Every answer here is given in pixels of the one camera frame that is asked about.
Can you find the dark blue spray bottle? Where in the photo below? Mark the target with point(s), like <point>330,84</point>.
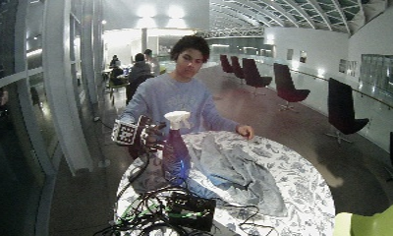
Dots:
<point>176,154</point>

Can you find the white marker cube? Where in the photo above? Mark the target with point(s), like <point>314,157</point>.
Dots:
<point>125,132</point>

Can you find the person in blue sweatshirt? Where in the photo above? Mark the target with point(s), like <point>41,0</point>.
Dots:
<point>170,95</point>

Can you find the grey cloth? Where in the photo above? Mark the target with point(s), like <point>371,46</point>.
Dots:
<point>230,170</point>

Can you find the green chair with thin legs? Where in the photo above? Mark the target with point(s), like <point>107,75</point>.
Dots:
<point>117,88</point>

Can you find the floral patterned tablecloth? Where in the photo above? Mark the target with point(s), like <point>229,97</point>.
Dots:
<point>291,183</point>

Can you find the row of dark armchairs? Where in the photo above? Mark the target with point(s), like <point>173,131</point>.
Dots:
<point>341,108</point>

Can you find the white slanted column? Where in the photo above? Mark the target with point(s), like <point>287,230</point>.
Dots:
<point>65,98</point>

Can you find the black electronics box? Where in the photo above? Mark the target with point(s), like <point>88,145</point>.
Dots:
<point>190,209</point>

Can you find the lime green chair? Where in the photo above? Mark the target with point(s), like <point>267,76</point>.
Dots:
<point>375,219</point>

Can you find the small wall picture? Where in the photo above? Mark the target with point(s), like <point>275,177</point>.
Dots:
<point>289,54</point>
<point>302,56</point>

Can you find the wide wall poster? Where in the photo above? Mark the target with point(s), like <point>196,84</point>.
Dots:
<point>347,68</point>

